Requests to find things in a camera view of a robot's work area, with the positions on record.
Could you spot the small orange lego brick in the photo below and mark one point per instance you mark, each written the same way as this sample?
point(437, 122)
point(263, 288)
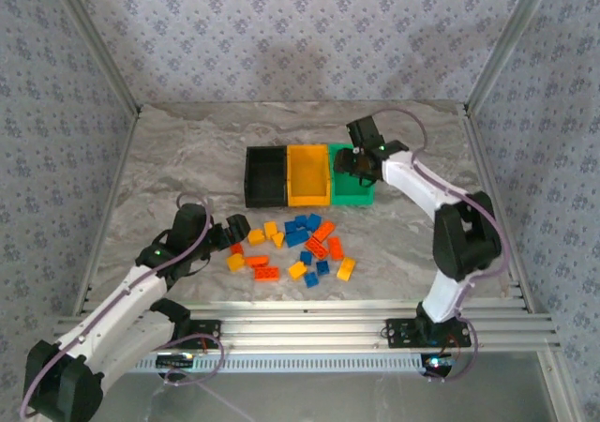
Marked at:
point(237, 249)

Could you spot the yellow sloped lego brick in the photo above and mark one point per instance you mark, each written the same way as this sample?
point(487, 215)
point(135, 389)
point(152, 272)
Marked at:
point(278, 240)

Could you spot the long orange lego brick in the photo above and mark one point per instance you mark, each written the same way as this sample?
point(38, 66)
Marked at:
point(316, 247)
point(324, 231)
point(266, 273)

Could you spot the long blue lego brick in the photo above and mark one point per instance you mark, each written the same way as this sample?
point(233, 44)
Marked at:
point(297, 238)

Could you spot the long yellow lego brick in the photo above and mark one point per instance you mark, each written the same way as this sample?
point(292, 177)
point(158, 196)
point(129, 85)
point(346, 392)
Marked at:
point(346, 268)

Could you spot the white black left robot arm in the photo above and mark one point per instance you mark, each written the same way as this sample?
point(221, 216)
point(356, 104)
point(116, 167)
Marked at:
point(112, 309)

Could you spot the green plastic bin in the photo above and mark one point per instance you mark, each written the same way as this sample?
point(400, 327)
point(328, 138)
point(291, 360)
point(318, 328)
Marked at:
point(351, 196)

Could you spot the yellow plastic bin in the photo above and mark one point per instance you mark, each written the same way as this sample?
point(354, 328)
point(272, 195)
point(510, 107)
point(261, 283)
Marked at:
point(307, 173)

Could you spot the black plastic bin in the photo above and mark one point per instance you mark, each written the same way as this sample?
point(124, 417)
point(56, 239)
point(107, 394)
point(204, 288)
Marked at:
point(265, 178)

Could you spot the small circuit board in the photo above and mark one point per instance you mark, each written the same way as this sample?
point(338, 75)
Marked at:
point(175, 361)
point(436, 363)

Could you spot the aluminium table side rail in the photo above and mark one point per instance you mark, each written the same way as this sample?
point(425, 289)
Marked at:
point(483, 159)
point(108, 211)

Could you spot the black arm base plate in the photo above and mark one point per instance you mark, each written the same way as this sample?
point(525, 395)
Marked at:
point(208, 333)
point(398, 333)

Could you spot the wide aluminium mounting rail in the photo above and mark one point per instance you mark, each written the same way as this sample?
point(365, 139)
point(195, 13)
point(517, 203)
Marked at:
point(304, 328)

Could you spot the aluminium frame post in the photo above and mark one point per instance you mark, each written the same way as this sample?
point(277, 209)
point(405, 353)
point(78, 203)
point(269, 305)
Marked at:
point(508, 40)

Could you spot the aluminium frame leg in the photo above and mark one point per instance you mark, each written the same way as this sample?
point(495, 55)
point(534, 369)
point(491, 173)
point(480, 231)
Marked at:
point(558, 389)

